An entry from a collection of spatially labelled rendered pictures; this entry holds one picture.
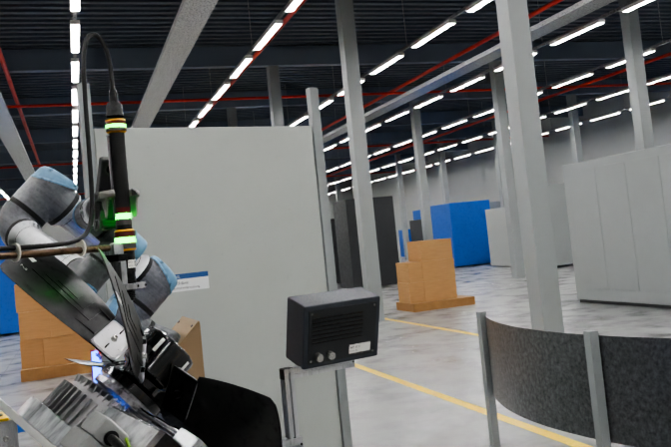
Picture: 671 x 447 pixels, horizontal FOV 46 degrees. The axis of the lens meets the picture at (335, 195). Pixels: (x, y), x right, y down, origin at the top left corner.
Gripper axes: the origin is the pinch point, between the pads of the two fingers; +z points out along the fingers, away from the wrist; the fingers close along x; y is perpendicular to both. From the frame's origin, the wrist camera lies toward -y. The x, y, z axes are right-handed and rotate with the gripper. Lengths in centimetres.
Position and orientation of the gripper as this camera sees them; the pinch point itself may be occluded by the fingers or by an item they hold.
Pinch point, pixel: (123, 191)
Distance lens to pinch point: 172.0
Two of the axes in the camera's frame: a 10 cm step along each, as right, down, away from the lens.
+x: -8.6, 0.5, -5.1
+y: 1.0, 9.9, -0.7
